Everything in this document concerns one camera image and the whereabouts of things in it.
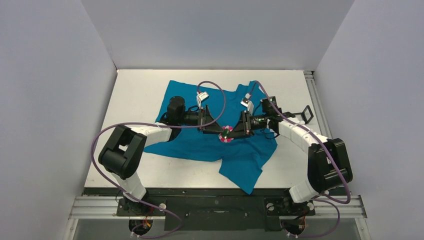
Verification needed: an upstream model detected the purple cable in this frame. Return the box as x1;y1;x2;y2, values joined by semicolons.
90;80;227;240
249;80;351;239

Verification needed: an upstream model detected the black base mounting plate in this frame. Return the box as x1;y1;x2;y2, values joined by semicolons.
82;187;349;232

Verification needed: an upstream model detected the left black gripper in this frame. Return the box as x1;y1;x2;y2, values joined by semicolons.
178;105;224;135

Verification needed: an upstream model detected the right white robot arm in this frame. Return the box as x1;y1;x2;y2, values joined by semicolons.
222;96;353;214

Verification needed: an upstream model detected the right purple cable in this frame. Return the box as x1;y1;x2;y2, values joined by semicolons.
249;80;351;239

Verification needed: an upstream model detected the black square frame stand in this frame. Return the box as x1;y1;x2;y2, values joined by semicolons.
288;105;314;125

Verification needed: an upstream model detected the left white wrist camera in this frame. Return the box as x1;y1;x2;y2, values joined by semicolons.
196;91;209;108

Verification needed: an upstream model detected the blue t-shirt garment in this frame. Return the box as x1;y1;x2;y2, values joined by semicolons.
144;81;278;194

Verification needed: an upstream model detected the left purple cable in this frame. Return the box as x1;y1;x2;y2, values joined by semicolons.
90;80;227;240

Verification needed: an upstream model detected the aluminium side rail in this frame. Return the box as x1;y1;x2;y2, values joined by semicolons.
303;71;333;139

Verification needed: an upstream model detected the aluminium front rail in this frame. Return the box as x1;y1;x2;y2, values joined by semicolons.
69;195;367;220

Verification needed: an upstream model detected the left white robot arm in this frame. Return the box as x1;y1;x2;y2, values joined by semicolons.
97;96;223;215

